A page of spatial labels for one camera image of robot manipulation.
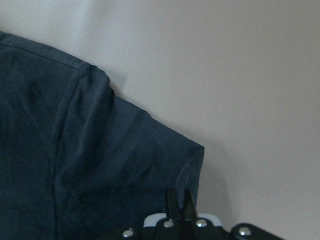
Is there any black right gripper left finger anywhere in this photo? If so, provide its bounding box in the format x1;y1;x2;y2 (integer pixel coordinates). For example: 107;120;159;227
165;189;181;220

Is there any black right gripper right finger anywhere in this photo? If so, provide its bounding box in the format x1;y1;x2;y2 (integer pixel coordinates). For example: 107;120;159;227
182;189;198;221

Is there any black graphic t-shirt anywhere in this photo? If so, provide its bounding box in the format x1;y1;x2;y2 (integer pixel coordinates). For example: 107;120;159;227
0;32;204;240

